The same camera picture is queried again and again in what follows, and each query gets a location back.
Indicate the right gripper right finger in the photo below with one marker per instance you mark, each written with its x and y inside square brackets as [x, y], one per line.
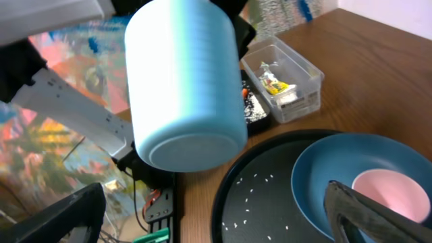
[353, 216]

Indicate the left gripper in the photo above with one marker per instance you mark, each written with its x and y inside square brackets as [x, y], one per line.
[155, 162]

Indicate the dark blue plate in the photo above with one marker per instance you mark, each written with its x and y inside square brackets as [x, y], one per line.
[342, 157]

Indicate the spilled white rice pile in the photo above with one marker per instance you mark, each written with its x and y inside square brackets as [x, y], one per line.
[253, 110]

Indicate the white tissue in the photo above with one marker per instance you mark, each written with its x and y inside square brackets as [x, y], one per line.
[288, 95]

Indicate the black rectangular tray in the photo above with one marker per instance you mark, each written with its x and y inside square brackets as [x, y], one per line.
[262, 124]

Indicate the round black serving tray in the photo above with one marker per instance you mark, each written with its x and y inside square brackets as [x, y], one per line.
[254, 202]

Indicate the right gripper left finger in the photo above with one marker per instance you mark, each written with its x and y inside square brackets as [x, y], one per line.
[79, 214]

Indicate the orange carrot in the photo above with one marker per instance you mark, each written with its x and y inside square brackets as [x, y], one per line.
[245, 92]

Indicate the clear plastic bin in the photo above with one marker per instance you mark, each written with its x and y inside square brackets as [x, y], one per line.
[289, 67]

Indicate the pink cup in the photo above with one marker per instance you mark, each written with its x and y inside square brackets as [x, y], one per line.
[395, 191]

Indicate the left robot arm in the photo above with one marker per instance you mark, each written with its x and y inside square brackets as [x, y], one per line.
[183, 78]

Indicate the light blue cup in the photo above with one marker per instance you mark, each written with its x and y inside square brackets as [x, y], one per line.
[182, 84]

